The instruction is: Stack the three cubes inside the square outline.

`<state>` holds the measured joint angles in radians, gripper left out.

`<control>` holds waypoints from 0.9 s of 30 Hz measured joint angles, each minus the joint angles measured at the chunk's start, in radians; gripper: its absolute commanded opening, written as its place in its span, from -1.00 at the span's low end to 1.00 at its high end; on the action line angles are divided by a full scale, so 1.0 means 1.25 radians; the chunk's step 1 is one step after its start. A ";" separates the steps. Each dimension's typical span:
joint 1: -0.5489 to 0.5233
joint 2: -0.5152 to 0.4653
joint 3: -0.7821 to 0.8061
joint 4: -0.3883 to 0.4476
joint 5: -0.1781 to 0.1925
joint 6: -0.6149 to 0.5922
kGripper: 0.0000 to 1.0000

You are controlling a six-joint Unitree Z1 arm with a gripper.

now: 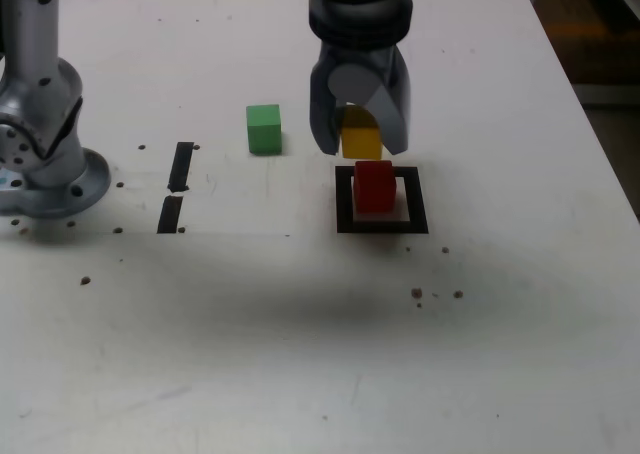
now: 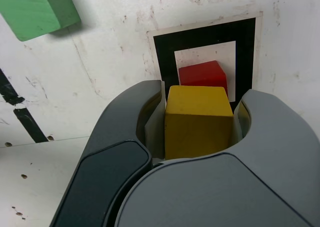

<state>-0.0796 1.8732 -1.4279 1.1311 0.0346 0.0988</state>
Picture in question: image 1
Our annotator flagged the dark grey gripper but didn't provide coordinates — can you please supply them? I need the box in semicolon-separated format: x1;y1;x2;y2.
308;42;413;157

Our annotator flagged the yellow cube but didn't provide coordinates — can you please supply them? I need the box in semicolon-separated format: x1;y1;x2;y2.
340;105;384;160

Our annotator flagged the red cube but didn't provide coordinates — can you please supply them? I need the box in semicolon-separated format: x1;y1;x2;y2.
352;159;398;214

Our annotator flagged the green cube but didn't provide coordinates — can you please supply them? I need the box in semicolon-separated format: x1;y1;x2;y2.
245;104;284;156

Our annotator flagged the black tape square outline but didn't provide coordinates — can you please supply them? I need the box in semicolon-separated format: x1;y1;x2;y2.
334;165;431;236

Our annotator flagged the black tape strip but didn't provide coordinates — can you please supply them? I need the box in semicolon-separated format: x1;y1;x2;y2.
156;141;196;235

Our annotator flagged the brown background shelf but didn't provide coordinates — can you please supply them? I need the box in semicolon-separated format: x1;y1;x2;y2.
517;0;640;106

